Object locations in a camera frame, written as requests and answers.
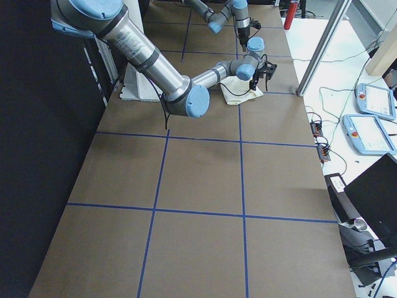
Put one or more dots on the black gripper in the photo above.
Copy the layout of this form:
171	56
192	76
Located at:
255	75
242	33

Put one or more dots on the cream long-sleeve cat shirt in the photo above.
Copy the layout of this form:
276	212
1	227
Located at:
236	91

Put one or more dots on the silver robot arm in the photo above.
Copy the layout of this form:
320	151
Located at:
109	21
237	11

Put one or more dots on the red cylinder tube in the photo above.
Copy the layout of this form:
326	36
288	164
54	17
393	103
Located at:
292	8

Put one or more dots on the orange connector block far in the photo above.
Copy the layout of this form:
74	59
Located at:
316	125

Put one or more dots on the far blue teach pendant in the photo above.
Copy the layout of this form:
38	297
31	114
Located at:
375	100

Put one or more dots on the blue teach pendant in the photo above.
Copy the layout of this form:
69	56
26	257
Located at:
367	135
375	100

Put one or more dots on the near blue teach pendant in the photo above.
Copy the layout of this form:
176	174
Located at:
367	135

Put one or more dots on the beige wooden board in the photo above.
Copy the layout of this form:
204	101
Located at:
385	55

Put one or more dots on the black box white label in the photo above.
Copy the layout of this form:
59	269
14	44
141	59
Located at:
341	204

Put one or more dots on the black monitor screen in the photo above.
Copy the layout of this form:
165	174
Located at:
373	194

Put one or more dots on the silver metal knob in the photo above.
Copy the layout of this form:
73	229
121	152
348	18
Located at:
358	224

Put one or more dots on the aluminium frame post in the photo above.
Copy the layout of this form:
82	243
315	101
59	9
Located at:
330	30

